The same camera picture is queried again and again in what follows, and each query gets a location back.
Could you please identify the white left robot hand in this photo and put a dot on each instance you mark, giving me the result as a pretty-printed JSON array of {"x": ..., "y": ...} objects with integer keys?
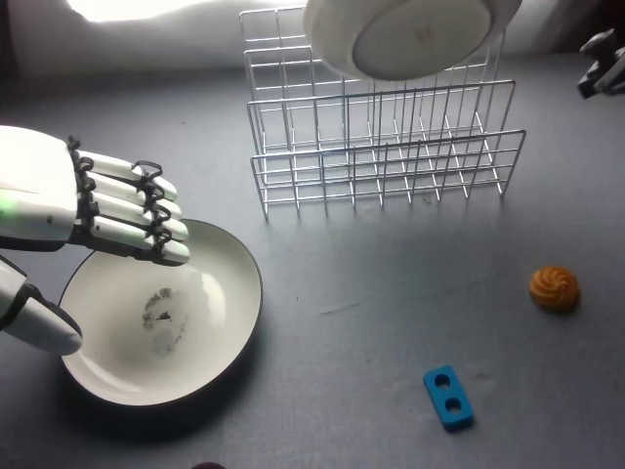
[{"x": 44, "y": 195}]

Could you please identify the white plate with dark rim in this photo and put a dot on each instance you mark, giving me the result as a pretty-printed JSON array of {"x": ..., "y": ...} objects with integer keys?
[
  {"x": 390, "y": 39},
  {"x": 146, "y": 352}
]

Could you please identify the brown round disc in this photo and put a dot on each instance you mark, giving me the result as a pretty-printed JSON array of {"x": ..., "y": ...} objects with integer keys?
[{"x": 207, "y": 465}]

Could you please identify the blue block with two holes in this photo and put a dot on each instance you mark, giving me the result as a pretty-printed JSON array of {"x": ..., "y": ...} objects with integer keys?
[{"x": 432, "y": 391}]

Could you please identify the orange swirl cookie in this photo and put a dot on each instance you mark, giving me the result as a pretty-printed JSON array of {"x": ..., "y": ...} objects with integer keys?
[{"x": 554, "y": 290}]

